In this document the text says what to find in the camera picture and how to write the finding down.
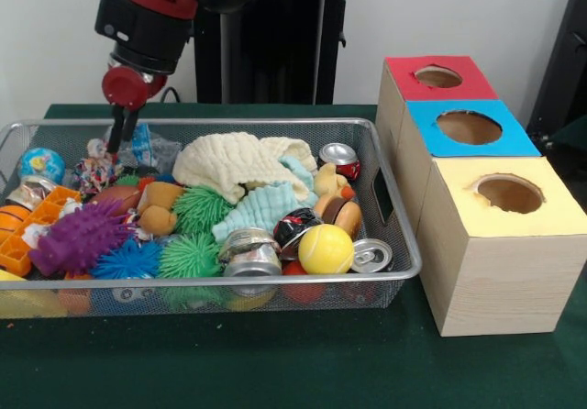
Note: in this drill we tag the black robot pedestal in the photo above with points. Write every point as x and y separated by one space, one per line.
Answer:
303 42

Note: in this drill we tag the cream knitted cloth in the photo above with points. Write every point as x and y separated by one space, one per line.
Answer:
225 166

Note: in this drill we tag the clear shallow mesh bin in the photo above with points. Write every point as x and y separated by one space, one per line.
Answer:
183 290

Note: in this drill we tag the crushed silver can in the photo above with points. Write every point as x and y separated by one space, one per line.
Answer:
249 253

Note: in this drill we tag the black side stand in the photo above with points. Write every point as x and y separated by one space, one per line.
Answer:
569 60

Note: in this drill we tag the yellow tennis ball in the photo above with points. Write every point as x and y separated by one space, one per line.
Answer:
326 248

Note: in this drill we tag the small orange basketball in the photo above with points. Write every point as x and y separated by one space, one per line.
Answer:
11 218

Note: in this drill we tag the silver can with pull tab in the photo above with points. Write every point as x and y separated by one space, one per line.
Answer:
371 256

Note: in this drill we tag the yellow plush duck toy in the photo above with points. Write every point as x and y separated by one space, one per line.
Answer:
330 182

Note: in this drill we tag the light teal cloth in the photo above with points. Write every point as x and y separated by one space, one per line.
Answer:
261 209

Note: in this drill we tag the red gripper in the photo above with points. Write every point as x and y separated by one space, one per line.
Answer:
128 86

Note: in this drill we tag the dark green table cloth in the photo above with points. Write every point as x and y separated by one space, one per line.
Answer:
275 363

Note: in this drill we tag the blue globe ball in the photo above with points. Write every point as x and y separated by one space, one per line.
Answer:
41 164

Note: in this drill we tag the small toy hamburger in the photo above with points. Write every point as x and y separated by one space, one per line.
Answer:
337 215

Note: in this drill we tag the wooden box with three holes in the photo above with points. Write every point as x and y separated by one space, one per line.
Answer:
500 262

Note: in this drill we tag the clear plastic bag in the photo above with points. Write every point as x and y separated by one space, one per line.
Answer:
151 150

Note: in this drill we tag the red soda can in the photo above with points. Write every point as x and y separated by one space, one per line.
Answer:
341 160

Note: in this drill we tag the green spiky ball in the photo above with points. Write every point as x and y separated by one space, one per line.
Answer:
190 257

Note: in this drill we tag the purple spiky ball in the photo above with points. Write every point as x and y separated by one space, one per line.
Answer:
78 239

